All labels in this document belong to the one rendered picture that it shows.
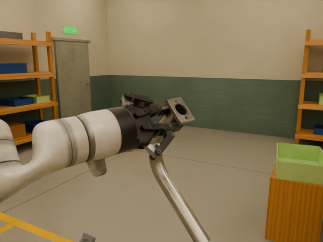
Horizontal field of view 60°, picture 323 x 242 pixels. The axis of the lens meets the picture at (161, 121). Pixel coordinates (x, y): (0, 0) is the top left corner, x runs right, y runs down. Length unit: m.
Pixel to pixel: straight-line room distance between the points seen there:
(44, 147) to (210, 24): 6.62
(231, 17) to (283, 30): 1.14
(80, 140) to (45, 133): 0.04
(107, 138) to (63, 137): 0.06
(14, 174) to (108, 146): 0.13
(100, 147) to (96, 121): 0.04
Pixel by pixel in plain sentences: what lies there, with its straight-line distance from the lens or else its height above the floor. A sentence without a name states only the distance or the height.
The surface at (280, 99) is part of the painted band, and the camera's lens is 6.58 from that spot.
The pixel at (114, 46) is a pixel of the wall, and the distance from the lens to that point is 8.18.
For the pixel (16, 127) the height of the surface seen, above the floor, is 0.45.
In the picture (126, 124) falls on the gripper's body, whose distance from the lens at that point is 0.43.
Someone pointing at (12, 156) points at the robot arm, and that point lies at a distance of 0.37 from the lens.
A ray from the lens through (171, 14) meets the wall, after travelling 7.33.
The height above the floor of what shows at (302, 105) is 0.82.
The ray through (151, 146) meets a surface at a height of 1.51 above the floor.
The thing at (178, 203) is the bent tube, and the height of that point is 1.37.
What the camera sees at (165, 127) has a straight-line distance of 0.50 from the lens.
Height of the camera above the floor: 1.65
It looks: 12 degrees down
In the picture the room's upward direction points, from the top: straight up
